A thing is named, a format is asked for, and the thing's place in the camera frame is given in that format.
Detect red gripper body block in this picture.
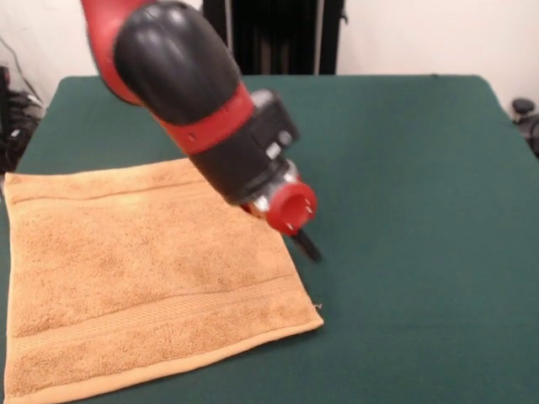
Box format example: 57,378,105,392
265,181,319,235

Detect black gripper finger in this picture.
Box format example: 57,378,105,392
292,229,323,265

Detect tan terry towel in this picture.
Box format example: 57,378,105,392
3,157,325,404

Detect dark green tablecloth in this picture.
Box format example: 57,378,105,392
0,74,539,404

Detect grey office chair base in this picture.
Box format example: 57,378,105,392
0,66,44,174
510,98,539,159

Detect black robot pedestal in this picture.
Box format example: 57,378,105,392
201,0,351,77

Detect thin grey wall cable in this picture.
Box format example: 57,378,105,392
0,33,43,104

